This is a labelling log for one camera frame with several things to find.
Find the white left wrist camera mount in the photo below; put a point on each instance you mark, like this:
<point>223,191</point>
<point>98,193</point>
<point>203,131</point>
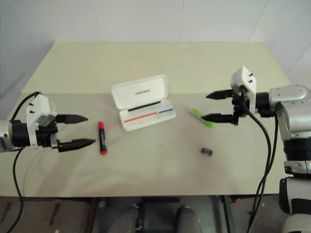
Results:
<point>39,109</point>

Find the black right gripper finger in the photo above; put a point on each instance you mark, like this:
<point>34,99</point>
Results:
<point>219,94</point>
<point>217,118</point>

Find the small black eraser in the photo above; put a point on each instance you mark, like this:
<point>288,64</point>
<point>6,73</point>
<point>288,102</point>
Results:
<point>206,151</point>

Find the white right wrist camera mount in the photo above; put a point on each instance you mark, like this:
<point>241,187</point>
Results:
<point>245,84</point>

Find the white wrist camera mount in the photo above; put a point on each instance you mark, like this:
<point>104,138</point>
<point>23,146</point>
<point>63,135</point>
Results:
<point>245,84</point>
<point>39,109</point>

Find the red and black marker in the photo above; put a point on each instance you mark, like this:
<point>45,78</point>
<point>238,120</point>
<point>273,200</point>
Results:
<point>102,138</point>

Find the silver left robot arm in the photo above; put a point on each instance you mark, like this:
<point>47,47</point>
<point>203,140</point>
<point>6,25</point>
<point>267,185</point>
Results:
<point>6,138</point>

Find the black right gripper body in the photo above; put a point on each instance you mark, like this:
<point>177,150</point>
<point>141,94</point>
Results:
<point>238,106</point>

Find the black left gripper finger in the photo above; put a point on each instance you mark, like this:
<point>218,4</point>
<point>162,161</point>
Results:
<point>73,118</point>
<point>75,143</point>

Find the dark rounded robot foot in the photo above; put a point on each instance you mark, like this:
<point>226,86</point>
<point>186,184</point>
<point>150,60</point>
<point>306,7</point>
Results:
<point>188,219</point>
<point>121,217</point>

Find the white open pencil case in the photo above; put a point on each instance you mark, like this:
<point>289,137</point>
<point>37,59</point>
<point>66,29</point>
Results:
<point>143,103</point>

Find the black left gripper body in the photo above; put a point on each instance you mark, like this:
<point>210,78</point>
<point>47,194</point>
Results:
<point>46,135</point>

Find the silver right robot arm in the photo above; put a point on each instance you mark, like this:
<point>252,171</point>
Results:
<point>289,145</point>

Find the green highlighter pen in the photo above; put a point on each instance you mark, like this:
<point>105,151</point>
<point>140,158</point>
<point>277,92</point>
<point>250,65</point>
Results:
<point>199,116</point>

